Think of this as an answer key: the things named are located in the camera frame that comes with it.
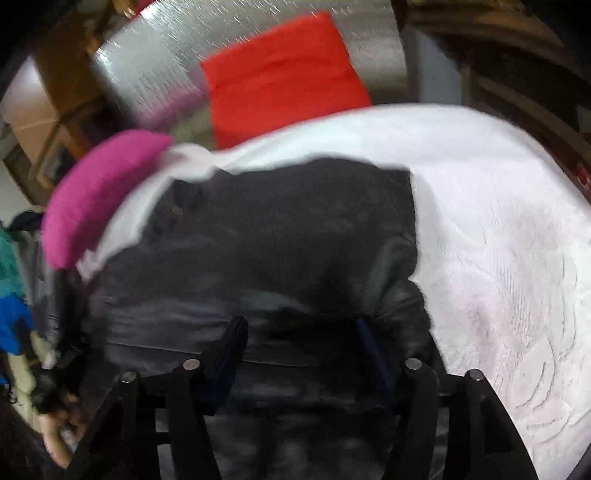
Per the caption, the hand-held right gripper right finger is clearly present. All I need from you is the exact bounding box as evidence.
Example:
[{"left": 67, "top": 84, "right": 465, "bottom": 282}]
[{"left": 353, "top": 318, "right": 539, "bottom": 480}]

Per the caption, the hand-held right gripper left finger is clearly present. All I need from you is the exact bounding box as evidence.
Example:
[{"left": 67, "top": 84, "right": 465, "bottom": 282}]
[{"left": 69, "top": 315, "right": 250, "bottom": 480}]

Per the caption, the black jacket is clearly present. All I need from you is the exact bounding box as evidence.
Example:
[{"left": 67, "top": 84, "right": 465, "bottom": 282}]
[{"left": 28, "top": 157, "right": 451, "bottom": 480}]

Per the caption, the person's left hand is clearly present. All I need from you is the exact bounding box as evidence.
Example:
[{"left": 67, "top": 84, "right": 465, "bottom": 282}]
[{"left": 39, "top": 392, "right": 90, "bottom": 467}]

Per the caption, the blue jacket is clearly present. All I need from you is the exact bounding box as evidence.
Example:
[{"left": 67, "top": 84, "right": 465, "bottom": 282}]
[{"left": 0, "top": 295, "right": 35, "bottom": 384}]

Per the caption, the grey coat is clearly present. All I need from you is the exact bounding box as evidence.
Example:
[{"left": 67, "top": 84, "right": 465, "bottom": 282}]
[{"left": 14, "top": 231, "right": 61, "bottom": 365}]

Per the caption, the teal shirt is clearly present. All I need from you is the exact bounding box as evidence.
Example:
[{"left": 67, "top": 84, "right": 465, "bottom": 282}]
[{"left": 0, "top": 226, "right": 28, "bottom": 301}]

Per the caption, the white textured blanket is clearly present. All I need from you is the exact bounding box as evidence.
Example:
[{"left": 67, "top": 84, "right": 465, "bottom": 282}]
[{"left": 76, "top": 104, "right": 591, "bottom": 480}]

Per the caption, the magenta pillow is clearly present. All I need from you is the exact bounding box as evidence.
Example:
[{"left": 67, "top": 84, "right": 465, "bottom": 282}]
[{"left": 41, "top": 129, "right": 174, "bottom": 271}]

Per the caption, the red pillow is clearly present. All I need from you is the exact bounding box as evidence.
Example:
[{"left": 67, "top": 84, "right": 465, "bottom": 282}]
[{"left": 201, "top": 11, "right": 374, "bottom": 151}]

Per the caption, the silver foil board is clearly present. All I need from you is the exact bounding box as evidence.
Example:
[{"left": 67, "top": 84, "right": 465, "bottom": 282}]
[{"left": 90, "top": 0, "right": 409, "bottom": 148}]

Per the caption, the wooden railing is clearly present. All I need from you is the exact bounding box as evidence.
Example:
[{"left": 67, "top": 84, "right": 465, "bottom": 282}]
[{"left": 406, "top": 0, "right": 591, "bottom": 204}]

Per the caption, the wooden cabinet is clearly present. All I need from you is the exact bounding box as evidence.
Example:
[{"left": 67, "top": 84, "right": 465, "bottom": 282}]
[{"left": 28, "top": 0, "right": 148, "bottom": 195}]

